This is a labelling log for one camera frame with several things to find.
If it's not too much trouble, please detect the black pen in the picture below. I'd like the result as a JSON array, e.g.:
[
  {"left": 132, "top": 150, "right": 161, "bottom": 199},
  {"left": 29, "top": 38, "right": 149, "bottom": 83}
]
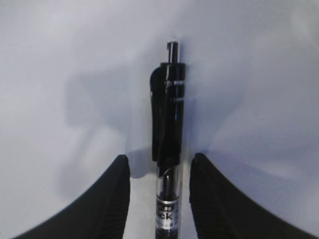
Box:
[{"left": 150, "top": 41, "right": 185, "bottom": 239}]

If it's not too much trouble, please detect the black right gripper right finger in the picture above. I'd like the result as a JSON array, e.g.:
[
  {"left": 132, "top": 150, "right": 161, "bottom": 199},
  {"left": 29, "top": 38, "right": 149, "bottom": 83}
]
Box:
[{"left": 189, "top": 153, "right": 315, "bottom": 239}]

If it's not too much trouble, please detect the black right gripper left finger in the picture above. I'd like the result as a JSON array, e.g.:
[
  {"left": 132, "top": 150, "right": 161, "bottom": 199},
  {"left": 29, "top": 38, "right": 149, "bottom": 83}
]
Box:
[{"left": 18, "top": 154, "right": 130, "bottom": 239}]

